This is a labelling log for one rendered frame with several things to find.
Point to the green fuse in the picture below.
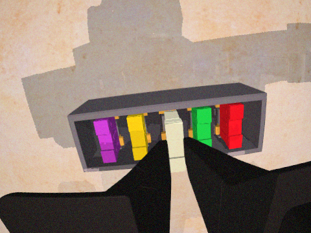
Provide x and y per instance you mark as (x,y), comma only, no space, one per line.
(201,124)

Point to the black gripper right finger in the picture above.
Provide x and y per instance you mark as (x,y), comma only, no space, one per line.
(237,197)

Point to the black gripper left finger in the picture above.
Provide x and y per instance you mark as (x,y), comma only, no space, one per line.
(139,203)

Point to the dark grey fuse block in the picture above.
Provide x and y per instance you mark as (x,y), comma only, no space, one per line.
(102,138)

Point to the yellow fuse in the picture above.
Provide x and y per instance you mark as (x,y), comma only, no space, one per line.
(137,129)

